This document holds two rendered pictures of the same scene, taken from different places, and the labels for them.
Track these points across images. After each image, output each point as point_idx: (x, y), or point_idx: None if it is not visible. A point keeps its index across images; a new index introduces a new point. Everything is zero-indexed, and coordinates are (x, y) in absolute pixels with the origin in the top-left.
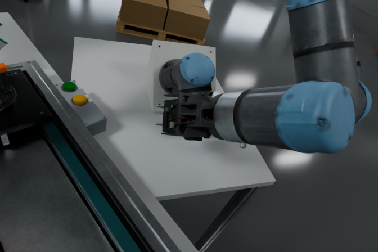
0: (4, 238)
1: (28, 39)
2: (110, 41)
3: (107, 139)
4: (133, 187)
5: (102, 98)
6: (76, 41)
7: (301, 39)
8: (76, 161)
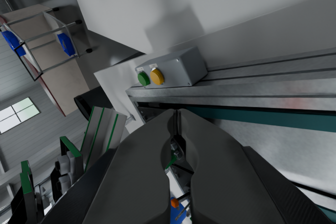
0: (316, 186)
1: (108, 68)
2: None
3: (209, 36)
4: (312, 22)
5: (149, 22)
6: (92, 29)
7: None
8: (242, 112)
